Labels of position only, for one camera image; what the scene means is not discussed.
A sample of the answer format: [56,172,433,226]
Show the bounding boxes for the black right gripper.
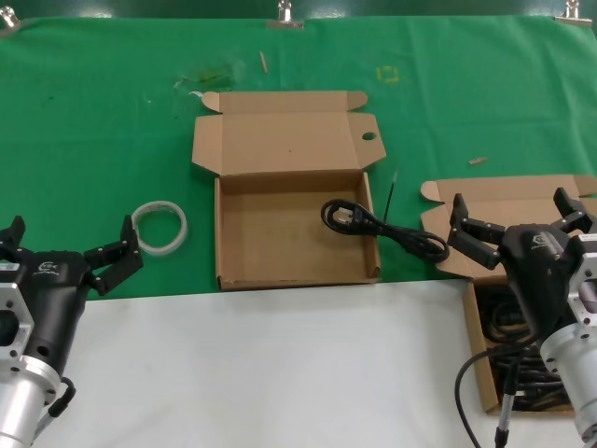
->
[446,187,597,346]

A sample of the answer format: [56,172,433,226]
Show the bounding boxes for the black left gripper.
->
[0,214,145,377]

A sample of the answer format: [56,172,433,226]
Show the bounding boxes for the black power cord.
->
[320,199,451,266]

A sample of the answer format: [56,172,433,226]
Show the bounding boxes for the black zip tie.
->
[383,167,400,221]

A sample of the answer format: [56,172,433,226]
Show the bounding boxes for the empty open cardboard box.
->
[190,90,387,292]

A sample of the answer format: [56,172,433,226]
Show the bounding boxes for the clear tape roll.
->
[131,199,189,257]

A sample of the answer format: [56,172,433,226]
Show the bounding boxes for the green cloth table cover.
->
[0,16,597,300]

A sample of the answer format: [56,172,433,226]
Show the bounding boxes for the metal binder clip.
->
[0,8,22,38]
[554,0,593,27]
[266,0,305,30]

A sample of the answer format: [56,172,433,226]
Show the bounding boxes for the clear plastic bag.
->
[174,60,246,94]

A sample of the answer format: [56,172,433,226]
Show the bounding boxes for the cardboard box holding cords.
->
[419,175,597,414]

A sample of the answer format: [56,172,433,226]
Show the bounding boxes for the silver right wrist bracket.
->
[568,232,597,328]

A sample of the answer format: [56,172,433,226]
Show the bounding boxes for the silver wrist bracket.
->
[568,232,597,328]
[0,279,36,363]

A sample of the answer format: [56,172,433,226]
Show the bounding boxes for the silver left wrist bracket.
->
[0,279,36,363]

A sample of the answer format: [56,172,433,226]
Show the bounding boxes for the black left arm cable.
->
[46,376,76,419]

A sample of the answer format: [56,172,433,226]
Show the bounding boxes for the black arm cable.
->
[455,347,512,448]
[46,376,76,419]

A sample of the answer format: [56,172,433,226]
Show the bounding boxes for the pile of black power cords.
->
[484,284,575,412]

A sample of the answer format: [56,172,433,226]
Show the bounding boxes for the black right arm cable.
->
[455,347,512,448]

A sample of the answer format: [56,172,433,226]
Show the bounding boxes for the silver-tipped right arm plug cable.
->
[493,358,521,448]

